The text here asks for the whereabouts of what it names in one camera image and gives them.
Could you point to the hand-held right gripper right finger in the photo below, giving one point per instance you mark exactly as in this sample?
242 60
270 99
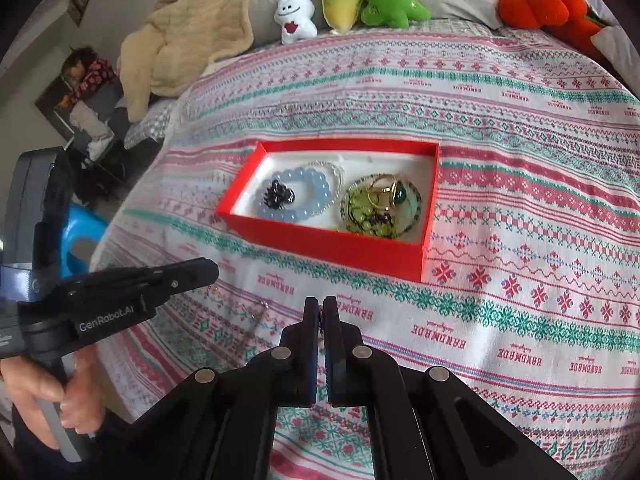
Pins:
334 325

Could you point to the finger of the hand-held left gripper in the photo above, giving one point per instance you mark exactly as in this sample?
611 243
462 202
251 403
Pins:
190 270
312 320

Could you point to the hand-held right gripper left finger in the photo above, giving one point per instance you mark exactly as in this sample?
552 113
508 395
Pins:
312 360

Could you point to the red jewelry box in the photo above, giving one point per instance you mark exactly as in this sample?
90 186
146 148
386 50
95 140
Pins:
325 247

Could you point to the black bead cluster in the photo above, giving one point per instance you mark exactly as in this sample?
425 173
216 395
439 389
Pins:
280 193
382 219

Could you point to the person's left forearm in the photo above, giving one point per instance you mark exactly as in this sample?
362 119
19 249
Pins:
27 445

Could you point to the person's left hand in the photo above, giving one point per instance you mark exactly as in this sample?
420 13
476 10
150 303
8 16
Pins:
85 395

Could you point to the blue plastic stool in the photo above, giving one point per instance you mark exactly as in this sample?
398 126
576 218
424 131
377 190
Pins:
85 225

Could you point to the white clothes pile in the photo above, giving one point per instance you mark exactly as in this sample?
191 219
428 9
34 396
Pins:
90 125

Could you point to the grey checked bed sheet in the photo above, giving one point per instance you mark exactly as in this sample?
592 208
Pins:
145 130

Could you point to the patterned bed cloth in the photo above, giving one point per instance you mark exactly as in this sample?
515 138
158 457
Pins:
500 210

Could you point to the beige fluffy blanket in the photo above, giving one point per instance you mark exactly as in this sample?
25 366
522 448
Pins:
190 45

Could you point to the white plush toy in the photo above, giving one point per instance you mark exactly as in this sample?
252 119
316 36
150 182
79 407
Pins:
295 15

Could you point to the orange pumpkin plush toy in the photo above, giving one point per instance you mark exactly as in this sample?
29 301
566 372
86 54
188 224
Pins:
540 5

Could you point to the dark wall picture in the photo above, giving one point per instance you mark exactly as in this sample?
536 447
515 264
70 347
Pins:
80 0

